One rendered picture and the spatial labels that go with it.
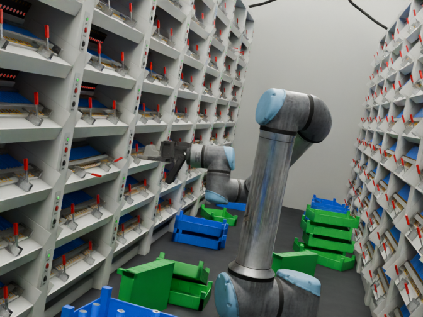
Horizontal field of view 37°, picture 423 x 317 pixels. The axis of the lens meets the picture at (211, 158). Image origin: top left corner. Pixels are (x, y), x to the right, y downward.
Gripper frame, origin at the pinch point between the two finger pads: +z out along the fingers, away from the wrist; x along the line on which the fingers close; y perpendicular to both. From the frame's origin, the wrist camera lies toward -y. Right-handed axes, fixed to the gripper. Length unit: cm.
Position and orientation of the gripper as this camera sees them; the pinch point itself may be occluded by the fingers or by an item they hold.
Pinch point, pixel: (140, 157)
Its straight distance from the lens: 249.4
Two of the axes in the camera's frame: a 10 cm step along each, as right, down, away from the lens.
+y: 0.5, -10.0, -0.7
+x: -1.6, 0.6, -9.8
